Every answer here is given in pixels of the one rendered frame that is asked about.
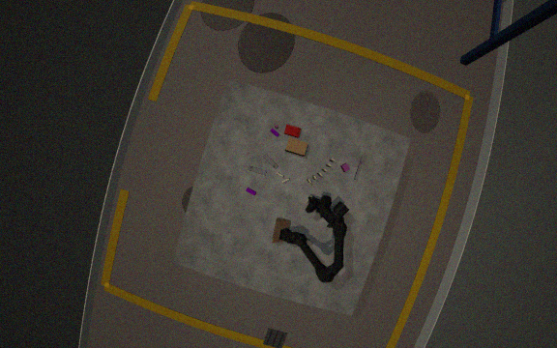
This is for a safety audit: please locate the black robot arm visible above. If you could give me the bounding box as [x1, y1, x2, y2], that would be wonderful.
[279, 195, 349, 283]

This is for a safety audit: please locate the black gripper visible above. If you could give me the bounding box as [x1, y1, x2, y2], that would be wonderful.
[306, 196, 331, 218]

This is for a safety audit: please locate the red rectangular block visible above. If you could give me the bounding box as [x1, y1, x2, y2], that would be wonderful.
[284, 125, 301, 137]

